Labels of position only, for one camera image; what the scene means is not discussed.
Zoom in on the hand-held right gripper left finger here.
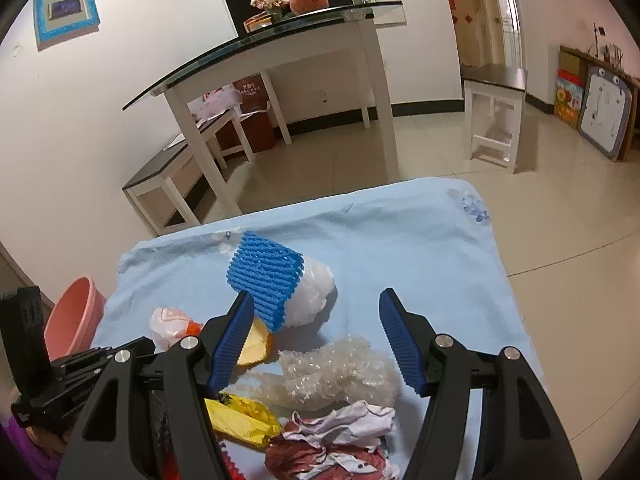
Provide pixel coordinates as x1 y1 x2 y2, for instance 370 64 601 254
57 290 256 480

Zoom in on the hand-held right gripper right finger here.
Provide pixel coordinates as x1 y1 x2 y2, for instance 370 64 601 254
378 287 583 480

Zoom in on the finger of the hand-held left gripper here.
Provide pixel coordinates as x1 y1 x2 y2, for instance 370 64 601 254
50 337 156 386

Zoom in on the pink plastic basin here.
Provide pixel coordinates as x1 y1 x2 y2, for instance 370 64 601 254
44 276 107 362

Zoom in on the white and orange plastic bag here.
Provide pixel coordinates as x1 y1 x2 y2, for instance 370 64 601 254
149 307 203 352

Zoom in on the clear plastic bag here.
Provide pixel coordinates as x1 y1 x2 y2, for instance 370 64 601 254
227 336 403 411

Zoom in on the yellow wrapper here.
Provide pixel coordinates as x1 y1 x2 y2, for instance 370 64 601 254
205 392 283 448

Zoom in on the blue foam fruit net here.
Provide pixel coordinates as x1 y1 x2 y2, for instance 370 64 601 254
226 231 306 333

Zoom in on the white plastic bag ball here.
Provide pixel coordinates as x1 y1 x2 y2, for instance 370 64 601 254
282 256 337 328

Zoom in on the white and red paper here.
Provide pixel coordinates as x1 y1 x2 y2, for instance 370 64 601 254
265 400 401 480

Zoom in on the red serrated wrapper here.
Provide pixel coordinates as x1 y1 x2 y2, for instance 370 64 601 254
220 437 246 480

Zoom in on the person's left forearm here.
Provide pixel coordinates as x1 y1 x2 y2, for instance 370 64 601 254
0 417 68 480

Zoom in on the light blue cloth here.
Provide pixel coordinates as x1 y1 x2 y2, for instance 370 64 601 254
92 176 546 480

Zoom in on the white bench with black top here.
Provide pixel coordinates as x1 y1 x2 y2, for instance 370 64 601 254
122 107 256 237

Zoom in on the dark red box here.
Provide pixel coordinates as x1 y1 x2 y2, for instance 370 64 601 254
220 76 277 157

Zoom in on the pink and white plastic bag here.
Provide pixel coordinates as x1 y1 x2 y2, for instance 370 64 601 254
189 87 243 123

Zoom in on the white stool with black top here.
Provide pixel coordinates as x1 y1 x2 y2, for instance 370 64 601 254
462 64 528 175

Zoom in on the white table with glass top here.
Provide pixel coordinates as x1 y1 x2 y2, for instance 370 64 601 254
122 0 405 216

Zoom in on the colourful cardboard box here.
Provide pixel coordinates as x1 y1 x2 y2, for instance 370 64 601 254
554 71 586 128

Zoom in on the children's drawing board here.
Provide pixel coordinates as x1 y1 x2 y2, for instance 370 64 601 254
579 65 638 157

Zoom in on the blue framed wall panel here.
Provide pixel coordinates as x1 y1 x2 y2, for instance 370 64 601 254
33 0 101 52

